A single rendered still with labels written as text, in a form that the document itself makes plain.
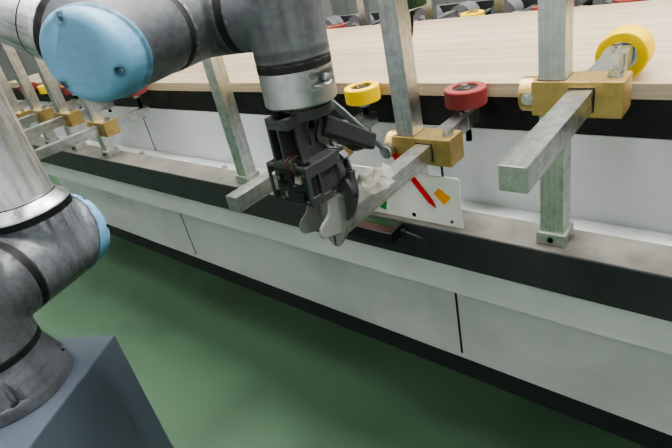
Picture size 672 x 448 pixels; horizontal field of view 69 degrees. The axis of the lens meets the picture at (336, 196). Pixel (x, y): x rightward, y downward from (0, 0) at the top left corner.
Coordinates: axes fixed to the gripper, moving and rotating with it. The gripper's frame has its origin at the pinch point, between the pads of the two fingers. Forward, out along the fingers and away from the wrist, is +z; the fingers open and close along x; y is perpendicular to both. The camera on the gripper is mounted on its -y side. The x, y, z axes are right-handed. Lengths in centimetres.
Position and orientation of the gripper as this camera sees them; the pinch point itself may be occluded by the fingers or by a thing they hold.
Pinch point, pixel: (339, 234)
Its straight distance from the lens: 70.7
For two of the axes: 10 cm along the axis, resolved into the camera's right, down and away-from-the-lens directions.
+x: 7.6, 1.5, -6.3
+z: 1.7, 8.9, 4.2
